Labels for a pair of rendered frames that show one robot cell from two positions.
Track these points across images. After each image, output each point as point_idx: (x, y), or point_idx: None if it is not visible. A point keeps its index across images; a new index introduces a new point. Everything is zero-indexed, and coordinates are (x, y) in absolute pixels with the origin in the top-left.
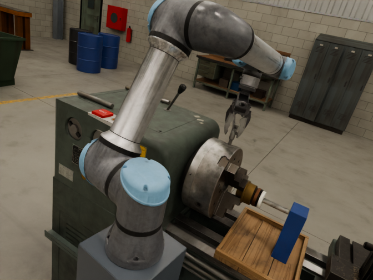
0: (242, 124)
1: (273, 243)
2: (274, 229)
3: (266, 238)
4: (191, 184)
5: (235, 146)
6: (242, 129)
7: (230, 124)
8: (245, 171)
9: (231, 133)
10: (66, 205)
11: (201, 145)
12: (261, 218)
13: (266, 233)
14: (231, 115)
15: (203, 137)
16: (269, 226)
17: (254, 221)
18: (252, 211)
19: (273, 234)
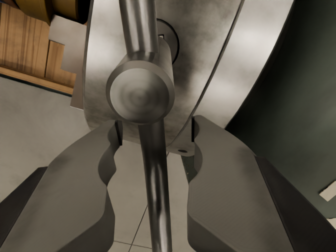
0: (75, 181)
1: (13, 10)
2: (18, 59)
3: (29, 20)
4: None
5: (112, 26)
6: (72, 147)
7: (201, 149)
8: (76, 95)
9: (167, 50)
10: None
11: (275, 62)
12: (47, 79)
13: (32, 37)
14: (242, 234)
15: (290, 89)
16: (29, 61)
17: (61, 63)
18: (67, 86)
19: (17, 39)
